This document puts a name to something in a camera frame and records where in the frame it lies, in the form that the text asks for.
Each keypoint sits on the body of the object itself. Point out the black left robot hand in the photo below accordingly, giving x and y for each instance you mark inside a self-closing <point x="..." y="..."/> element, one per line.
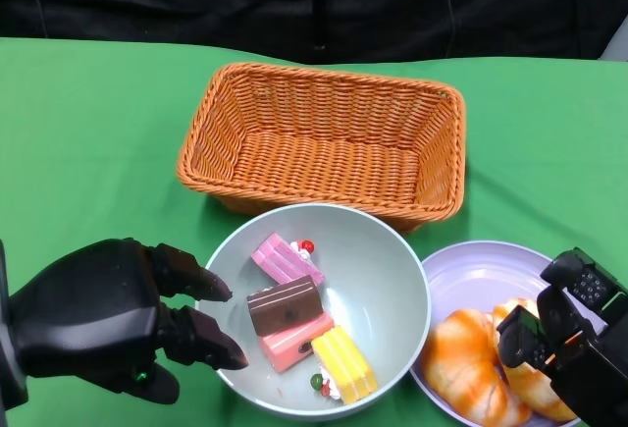
<point x="88" y="314"/>

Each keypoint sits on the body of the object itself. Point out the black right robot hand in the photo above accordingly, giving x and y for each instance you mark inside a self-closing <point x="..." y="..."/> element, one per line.
<point x="593" y="363"/>

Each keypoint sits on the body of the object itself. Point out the grey round bowl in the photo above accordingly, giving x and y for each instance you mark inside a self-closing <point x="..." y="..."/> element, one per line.
<point x="382" y="275"/>

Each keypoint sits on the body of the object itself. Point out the lavender round plate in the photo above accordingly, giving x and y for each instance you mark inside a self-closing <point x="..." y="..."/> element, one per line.
<point x="481" y="270"/>

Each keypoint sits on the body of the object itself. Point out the brown chocolate cake slice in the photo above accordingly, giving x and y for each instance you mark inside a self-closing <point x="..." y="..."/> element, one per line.
<point x="284" y="306"/>

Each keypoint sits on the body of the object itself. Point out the large pink cake with cherry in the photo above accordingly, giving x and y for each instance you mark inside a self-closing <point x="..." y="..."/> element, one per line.
<point x="284" y="260"/>

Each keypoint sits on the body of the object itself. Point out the small pink cake slice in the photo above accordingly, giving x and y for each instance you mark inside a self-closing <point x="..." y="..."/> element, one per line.
<point x="289" y="346"/>

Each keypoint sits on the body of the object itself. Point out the yellow cake slice with cherry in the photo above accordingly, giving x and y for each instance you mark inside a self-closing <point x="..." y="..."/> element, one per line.
<point x="343" y="363"/>

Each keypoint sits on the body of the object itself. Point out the orange wicker basket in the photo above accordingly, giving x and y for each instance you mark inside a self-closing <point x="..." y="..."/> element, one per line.
<point x="319" y="162"/>

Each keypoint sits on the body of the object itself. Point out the green tablecloth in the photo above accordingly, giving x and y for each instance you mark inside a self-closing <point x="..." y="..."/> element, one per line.
<point x="98" y="127"/>

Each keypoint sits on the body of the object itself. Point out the black backdrop curtain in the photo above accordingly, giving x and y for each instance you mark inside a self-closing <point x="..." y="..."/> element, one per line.
<point x="196" y="0"/>

